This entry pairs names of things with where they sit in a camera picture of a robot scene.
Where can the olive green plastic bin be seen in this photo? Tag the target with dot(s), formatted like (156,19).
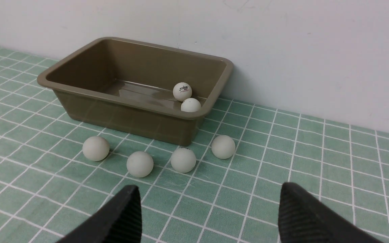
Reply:
(127,85)

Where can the white ping-pong ball with logo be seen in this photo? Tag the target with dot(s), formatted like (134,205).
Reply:
(182,91)

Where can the white ping-pong ball with mark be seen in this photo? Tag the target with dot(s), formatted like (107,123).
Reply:
(183,160)

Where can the green checkered tablecloth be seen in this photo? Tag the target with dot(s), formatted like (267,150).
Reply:
(48,187)

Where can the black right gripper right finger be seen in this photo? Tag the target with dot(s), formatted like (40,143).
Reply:
(304,219)

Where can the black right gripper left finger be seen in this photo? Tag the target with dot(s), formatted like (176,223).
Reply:
(118,221)

